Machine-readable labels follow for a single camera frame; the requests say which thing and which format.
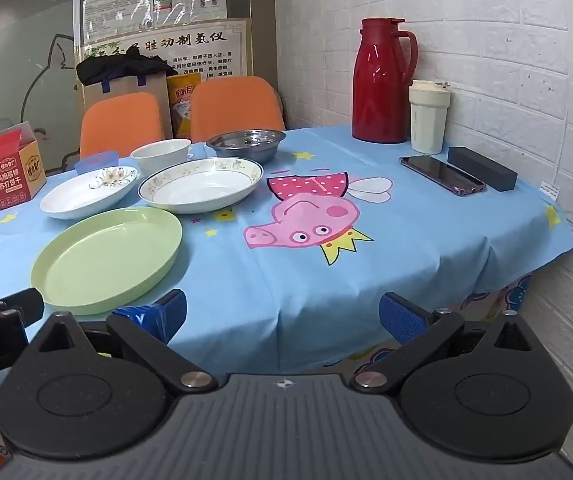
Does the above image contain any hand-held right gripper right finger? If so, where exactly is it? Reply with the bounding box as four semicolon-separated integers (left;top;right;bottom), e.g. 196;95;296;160
351;291;542;394

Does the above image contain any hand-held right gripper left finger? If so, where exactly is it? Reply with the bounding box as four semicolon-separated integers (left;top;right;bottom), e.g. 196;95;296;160
27;289;218;394

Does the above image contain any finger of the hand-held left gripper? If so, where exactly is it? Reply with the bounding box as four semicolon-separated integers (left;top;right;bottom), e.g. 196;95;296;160
0;287;46;331

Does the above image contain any light green plate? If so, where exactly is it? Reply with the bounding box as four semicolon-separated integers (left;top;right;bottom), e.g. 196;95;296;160
30;206;184;317

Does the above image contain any white floral plate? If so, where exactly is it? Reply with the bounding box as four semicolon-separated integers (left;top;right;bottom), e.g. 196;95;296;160
40;165;140;220

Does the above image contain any white plate with patterned rim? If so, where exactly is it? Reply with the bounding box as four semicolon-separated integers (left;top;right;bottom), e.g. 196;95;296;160
138;156;264;214

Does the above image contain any white bowl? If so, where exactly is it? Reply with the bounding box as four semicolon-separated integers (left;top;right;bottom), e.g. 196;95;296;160
130;138;192;177

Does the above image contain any stainless steel bowl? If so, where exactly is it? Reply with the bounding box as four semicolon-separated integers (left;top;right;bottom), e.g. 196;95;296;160
205;129;287;164

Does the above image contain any colourful patterned under cloth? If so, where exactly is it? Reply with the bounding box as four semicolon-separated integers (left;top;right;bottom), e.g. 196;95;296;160
0;274;532;480

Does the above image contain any red snack box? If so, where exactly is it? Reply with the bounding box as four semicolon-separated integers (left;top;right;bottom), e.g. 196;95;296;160
0;121;47;223

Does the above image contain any smartphone in clear case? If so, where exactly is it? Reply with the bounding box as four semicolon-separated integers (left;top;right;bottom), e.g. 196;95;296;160
399;154;487;197

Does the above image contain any small blue plastic dish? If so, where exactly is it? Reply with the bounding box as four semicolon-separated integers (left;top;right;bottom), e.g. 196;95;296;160
74;151;118;173

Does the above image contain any black rectangular case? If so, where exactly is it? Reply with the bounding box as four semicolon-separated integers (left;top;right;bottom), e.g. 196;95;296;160
447;146;518;192

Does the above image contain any orange chair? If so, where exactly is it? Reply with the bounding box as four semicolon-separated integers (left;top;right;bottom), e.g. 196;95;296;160
80;92;166;160
190;76;286;143

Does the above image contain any white travel cup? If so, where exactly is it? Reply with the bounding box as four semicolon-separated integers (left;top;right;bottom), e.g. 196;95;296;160
408;80;451;155

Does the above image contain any yellow snack bag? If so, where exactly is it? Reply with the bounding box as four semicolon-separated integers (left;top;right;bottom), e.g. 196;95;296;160
166;72;202;137

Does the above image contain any red thermos jug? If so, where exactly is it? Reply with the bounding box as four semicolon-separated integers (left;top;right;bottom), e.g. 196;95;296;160
351;17;419;144

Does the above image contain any frosted glass door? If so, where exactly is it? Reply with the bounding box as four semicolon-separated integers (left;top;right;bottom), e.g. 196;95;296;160
0;0;81;176

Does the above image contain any black cloth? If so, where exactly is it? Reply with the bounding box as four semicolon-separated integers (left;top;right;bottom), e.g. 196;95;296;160
75;51;180;86

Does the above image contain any cardboard box with blue handles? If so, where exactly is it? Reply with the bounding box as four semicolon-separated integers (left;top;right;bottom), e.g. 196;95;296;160
84;71;172;133

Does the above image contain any framed wall poster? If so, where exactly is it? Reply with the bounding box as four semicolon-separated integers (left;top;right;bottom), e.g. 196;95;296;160
79;17;253;86

